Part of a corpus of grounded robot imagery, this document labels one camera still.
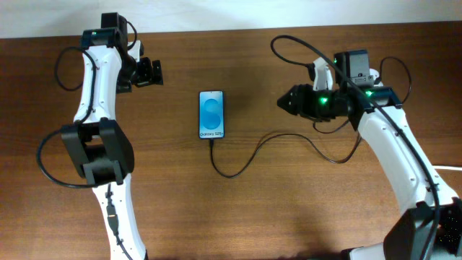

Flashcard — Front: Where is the white power strip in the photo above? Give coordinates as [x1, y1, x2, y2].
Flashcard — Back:
[370, 69, 383, 87]

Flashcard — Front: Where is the blue Galaxy smartphone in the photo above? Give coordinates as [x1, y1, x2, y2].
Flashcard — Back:
[199, 90, 225, 139]

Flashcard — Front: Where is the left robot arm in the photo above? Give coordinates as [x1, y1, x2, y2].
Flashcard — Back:
[60, 12, 163, 260]

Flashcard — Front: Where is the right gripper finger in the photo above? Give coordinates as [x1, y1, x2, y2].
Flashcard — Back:
[277, 103, 299, 116]
[277, 85, 298, 107]

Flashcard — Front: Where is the black USB charging cable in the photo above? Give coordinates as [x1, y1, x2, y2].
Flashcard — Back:
[208, 56, 413, 179]

